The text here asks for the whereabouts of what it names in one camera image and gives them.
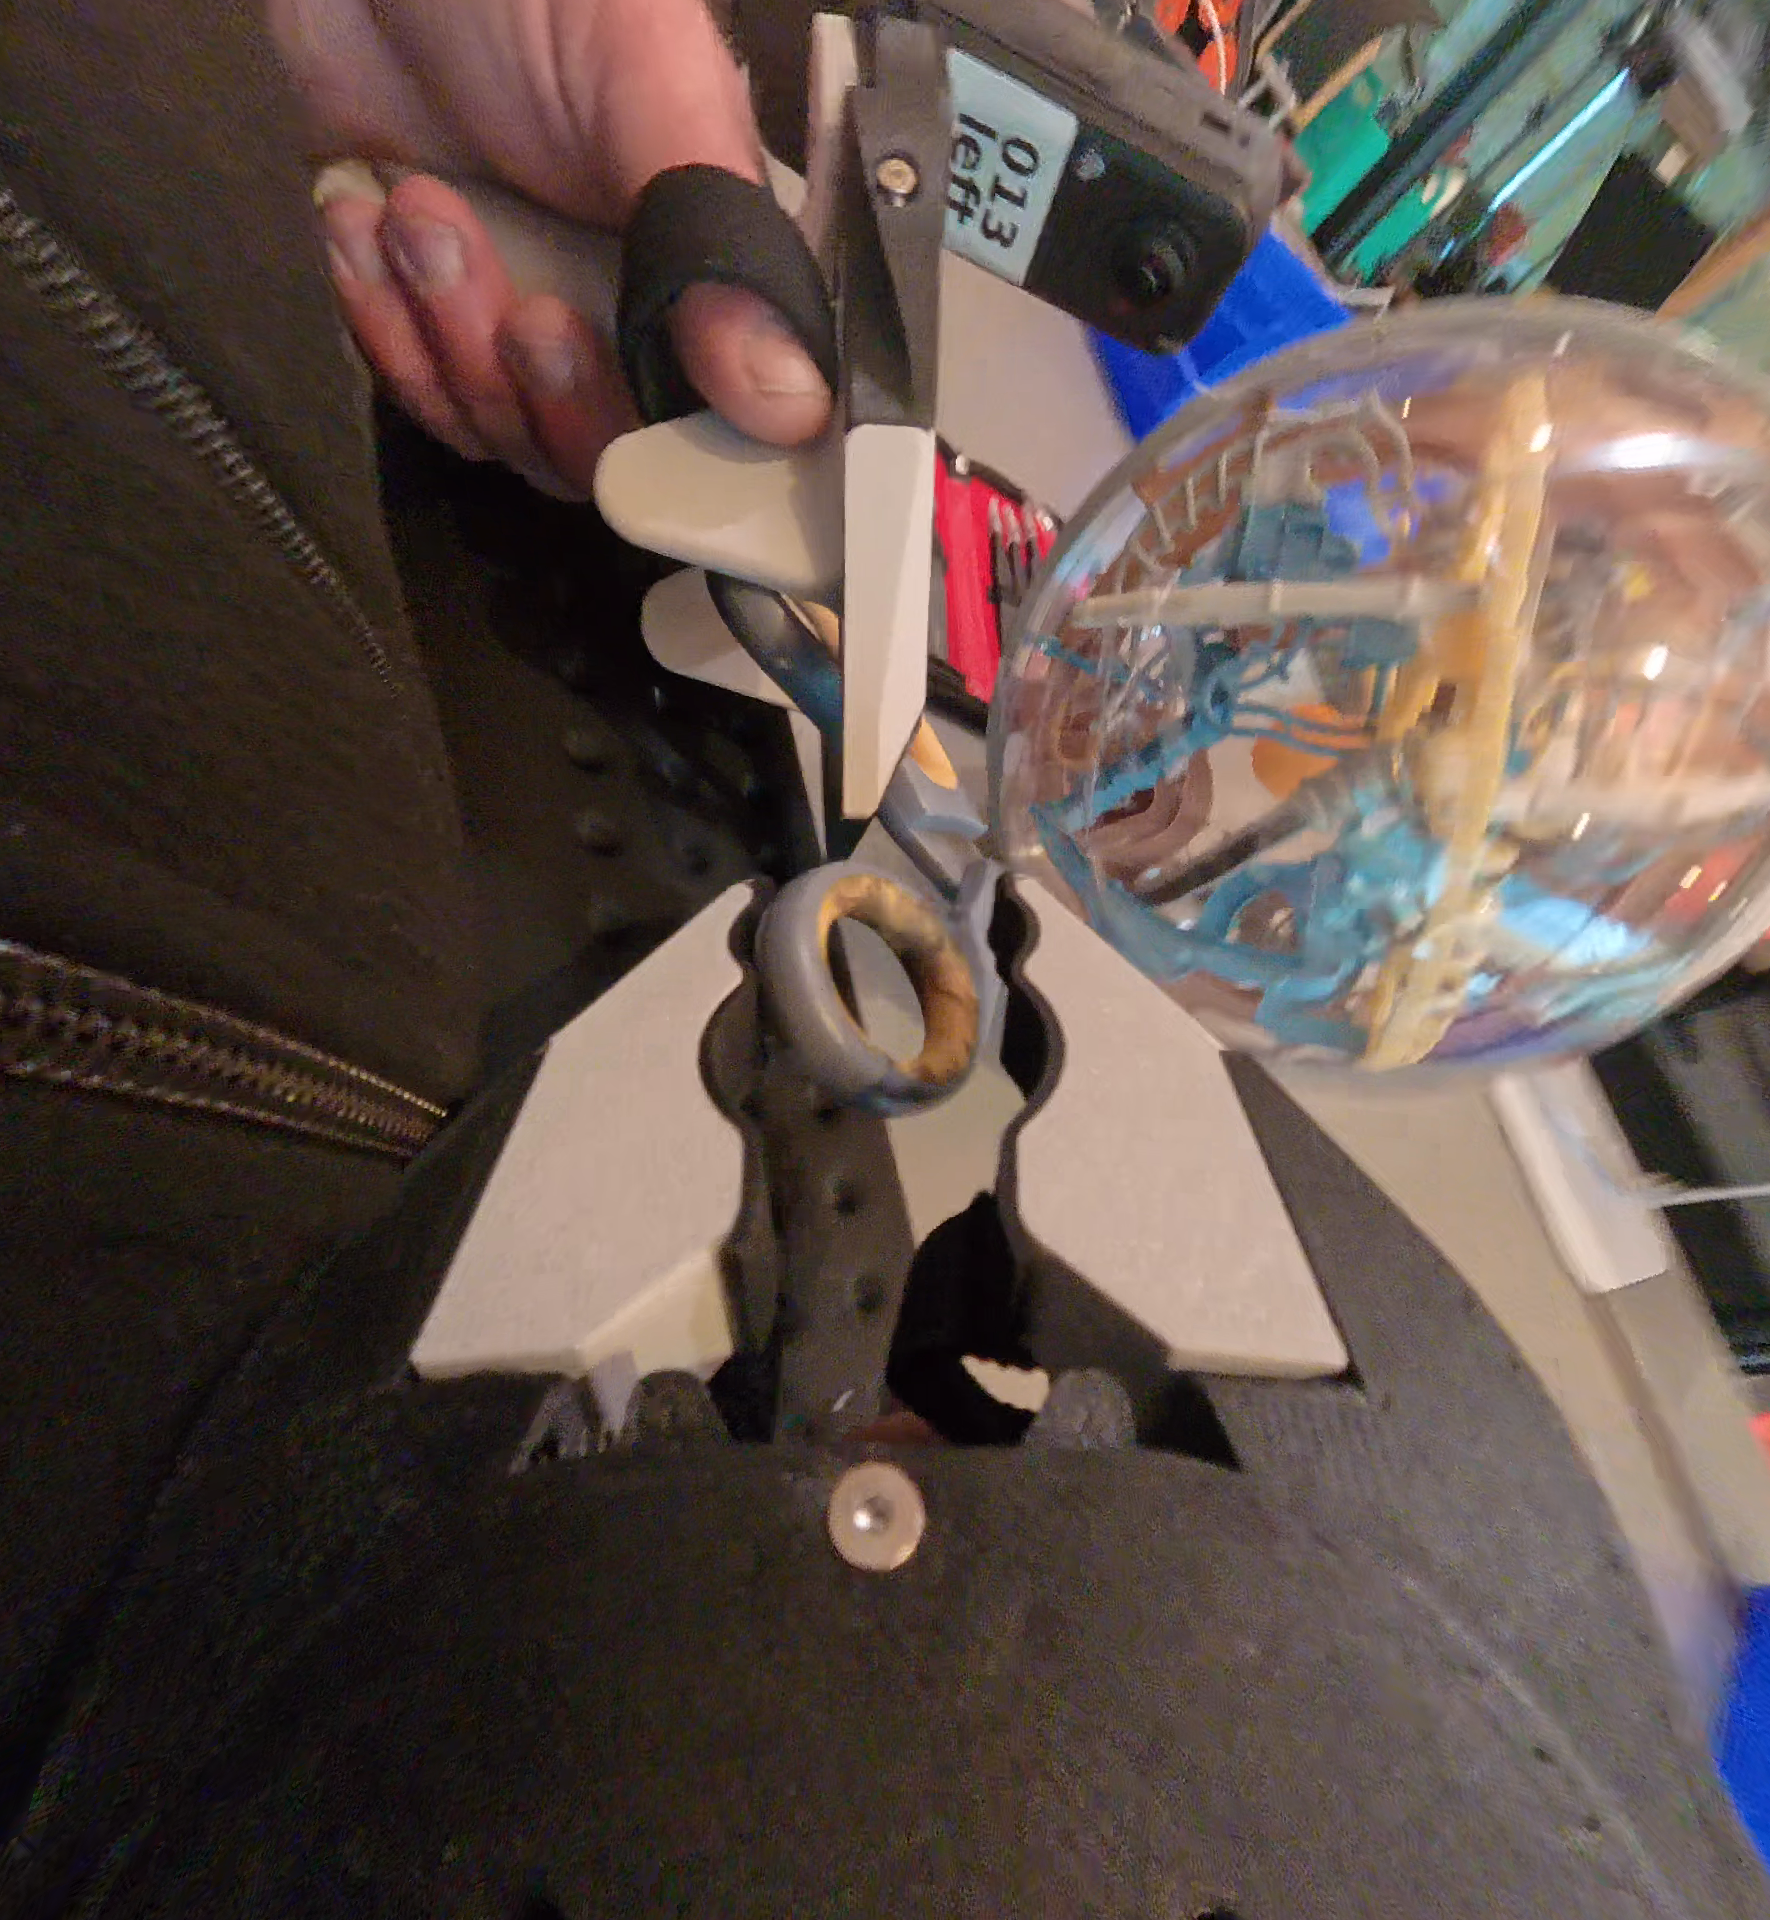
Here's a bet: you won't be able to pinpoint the blue bin with square label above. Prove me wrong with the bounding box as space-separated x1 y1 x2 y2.
1083 222 1357 441

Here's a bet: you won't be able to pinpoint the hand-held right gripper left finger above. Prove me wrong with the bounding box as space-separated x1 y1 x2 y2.
411 881 776 1381

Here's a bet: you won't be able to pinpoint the white document stand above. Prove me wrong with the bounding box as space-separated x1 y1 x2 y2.
1488 1066 1680 1295

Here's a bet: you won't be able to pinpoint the black perforated pad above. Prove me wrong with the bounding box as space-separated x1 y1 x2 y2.
555 659 922 1444

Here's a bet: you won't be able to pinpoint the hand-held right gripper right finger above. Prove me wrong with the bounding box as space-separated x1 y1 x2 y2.
993 877 1353 1381

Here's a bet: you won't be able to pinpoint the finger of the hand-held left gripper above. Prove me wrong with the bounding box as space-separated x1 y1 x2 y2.
836 423 943 824

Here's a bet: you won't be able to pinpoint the red tweezers case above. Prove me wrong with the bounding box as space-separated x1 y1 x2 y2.
928 437 1061 710

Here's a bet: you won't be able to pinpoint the person's left hand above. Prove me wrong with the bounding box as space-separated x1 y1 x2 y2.
268 0 836 505

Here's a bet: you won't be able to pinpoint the grey scissors with yellow lining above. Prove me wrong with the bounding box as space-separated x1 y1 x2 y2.
701 575 1007 1122

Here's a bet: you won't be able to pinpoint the clear maze puzzle ball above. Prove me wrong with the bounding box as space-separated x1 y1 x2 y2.
985 294 1770 1079

